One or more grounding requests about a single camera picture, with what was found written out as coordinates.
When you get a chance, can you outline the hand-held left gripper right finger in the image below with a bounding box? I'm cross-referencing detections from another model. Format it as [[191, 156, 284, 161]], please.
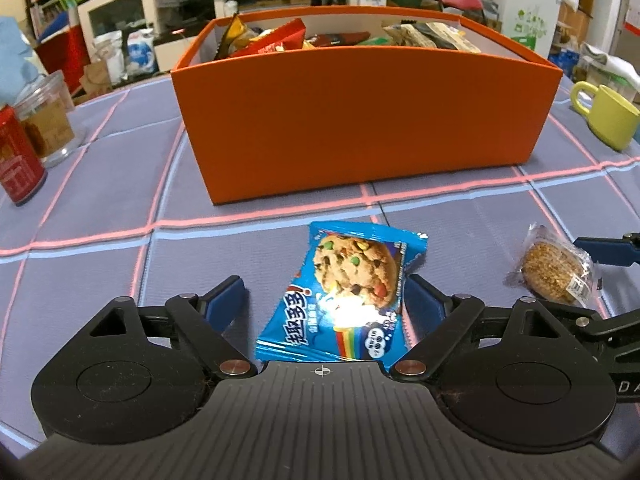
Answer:
[[389, 274, 577, 381]]

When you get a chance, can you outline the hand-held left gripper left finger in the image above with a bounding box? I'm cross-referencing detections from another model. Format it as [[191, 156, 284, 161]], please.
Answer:
[[74, 275, 259, 379]]

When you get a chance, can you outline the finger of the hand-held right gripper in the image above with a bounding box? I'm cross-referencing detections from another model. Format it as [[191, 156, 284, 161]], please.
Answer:
[[560, 307, 640, 362], [574, 231, 640, 267]]

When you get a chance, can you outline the clear sesame cake packet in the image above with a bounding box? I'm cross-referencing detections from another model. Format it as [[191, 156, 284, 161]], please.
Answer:
[[505, 224, 601, 308]]

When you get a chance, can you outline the blue cookie packet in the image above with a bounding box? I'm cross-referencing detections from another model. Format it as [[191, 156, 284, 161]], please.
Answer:
[[255, 221, 429, 364]]

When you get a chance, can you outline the orange cardboard box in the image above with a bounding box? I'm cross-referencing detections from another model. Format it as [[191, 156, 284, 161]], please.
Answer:
[[170, 6, 563, 206]]

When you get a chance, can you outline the yellow snack packet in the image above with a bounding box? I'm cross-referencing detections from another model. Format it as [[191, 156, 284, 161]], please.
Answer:
[[215, 14, 261, 61]]

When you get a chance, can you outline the black and beige snack packet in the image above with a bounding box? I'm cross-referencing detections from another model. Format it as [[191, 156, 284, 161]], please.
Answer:
[[382, 21, 431, 48]]

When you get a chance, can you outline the dark red snack packet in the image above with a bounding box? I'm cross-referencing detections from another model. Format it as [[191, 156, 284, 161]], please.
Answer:
[[305, 32, 371, 47]]

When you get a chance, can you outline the green mug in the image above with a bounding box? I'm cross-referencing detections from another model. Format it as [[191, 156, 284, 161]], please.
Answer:
[[571, 81, 640, 152]]

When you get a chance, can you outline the red drink can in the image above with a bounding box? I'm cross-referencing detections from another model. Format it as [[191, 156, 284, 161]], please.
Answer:
[[0, 105, 48, 207]]

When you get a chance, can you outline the clear plastic jar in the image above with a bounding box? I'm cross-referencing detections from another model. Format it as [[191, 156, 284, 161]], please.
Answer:
[[12, 70, 88, 168]]

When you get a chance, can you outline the white and blue pouch bag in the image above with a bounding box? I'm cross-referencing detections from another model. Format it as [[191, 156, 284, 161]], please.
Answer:
[[125, 29, 160, 75]]

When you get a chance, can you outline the red gift bag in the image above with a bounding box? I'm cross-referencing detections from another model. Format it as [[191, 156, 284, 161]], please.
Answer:
[[37, 25, 83, 93]]

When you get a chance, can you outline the white glass door cabinet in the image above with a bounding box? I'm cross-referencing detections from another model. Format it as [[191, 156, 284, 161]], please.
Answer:
[[76, 0, 161, 68]]

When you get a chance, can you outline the blue shark bag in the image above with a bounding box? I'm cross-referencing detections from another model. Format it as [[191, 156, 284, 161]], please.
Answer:
[[0, 16, 48, 106]]

